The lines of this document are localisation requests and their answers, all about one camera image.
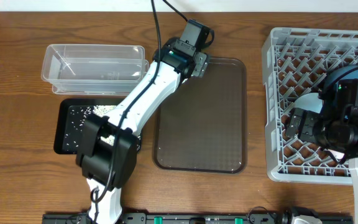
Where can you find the clear plastic bin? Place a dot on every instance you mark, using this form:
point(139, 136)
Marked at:
point(94, 69)

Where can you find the black plastic tray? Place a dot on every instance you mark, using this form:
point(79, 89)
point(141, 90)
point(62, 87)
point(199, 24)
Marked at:
point(63, 112)

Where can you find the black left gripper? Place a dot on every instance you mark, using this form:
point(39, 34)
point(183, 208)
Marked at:
point(199, 68)

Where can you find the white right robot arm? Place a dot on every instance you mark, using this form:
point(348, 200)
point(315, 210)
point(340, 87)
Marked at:
point(334, 128)

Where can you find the brown serving tray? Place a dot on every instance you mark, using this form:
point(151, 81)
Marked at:
point(202, 127)

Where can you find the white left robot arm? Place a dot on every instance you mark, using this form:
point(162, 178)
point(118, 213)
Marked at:
point(107, 153)

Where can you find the grey dishwasher rack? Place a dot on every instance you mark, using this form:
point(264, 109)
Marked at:
point(295, 63)

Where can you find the pile of rice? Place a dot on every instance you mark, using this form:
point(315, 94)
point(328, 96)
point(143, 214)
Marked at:
point(75, 123)

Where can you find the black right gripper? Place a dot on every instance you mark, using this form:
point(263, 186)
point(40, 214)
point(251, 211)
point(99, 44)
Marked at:
point(305, 128)

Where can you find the light blue bowl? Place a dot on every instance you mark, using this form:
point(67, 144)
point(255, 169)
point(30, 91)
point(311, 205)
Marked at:
point(309, 102)

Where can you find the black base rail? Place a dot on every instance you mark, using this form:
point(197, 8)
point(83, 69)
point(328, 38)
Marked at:
point(141, 218)

